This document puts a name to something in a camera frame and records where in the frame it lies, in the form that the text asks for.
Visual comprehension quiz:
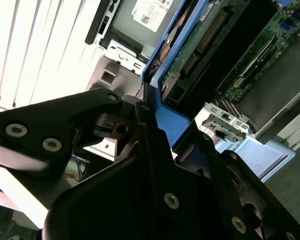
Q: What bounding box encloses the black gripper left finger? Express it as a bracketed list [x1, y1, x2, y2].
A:
[0, 83, 188, 218]

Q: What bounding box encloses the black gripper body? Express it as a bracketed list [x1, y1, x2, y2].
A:
[41, 152, 231, 240]

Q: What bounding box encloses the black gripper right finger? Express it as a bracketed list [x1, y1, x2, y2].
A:
[189, 121, 300, 240]

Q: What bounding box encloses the hard disk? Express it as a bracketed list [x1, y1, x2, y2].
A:
[139, 0, 280, 176]

